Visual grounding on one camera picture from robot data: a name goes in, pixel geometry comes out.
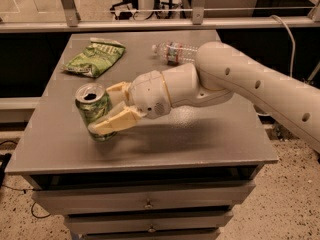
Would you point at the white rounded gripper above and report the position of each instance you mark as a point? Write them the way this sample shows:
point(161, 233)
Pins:
point(147, 93)

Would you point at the green soda can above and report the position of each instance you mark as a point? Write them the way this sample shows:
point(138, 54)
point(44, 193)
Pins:
point(92, 102)

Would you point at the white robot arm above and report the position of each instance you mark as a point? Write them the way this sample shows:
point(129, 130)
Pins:
point(218, 72)

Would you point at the green chip bag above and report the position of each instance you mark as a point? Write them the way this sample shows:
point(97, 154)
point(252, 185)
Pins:
point(96, 58)

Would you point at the clear plastic water bottle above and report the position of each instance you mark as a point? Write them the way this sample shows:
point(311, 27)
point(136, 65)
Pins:
point(175, 52)

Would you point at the grey drawer cabinet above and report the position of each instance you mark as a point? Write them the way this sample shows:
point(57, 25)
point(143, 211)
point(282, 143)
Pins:
point(226, 142)

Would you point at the black office chair base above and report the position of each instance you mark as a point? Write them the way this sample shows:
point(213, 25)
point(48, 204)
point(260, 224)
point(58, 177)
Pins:
point(125, 4)

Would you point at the upper grey drawer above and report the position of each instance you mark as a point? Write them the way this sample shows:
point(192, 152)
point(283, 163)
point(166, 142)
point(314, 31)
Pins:
point(134, 198)

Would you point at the grey drawer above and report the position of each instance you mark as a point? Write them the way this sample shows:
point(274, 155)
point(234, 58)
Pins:
point(134, 198)
point(141, 222)

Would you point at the upper drawer knob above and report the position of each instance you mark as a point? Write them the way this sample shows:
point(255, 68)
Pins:
point(148, 205)

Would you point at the drawer knob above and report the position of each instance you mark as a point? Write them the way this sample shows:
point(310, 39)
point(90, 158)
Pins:
point(151, 229)
point(148, 205)

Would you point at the lower grey drawer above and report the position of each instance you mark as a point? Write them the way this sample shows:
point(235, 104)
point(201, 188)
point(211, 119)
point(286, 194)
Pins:
point(141, 222)

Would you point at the lower drawer knob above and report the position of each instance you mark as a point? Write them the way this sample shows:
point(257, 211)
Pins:
point(151, 229)

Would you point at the metal railing frame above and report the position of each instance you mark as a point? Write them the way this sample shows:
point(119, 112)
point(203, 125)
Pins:
point(34, 16)

